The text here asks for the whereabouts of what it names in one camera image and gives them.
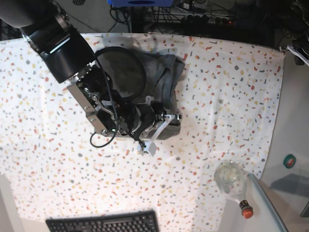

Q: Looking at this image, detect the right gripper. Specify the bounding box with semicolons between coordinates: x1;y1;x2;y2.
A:
131;96;182;156

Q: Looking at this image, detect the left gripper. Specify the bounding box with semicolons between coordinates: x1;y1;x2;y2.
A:
279;42;309;66

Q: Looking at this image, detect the grey t-shirt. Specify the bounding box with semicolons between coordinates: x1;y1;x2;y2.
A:
95;46;185;140

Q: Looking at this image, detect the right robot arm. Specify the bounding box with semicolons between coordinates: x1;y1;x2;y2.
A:
0;0;184;155

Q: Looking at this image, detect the terrazzo patterned tablecloth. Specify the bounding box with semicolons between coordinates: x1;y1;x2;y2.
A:
0;33;285;232

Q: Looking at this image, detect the black keyboard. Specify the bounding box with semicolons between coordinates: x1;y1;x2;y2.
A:
45;210;159;232

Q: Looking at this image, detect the clear bottle with red cap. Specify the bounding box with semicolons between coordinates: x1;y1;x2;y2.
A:
214;160;254;219

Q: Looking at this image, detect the green tape roll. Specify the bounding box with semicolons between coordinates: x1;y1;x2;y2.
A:
283;154;296;169

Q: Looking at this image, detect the blue box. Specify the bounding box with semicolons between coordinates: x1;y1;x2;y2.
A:
107;0;178;7

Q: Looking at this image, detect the grey laptop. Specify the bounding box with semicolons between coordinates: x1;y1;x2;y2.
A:
243;174;309;232

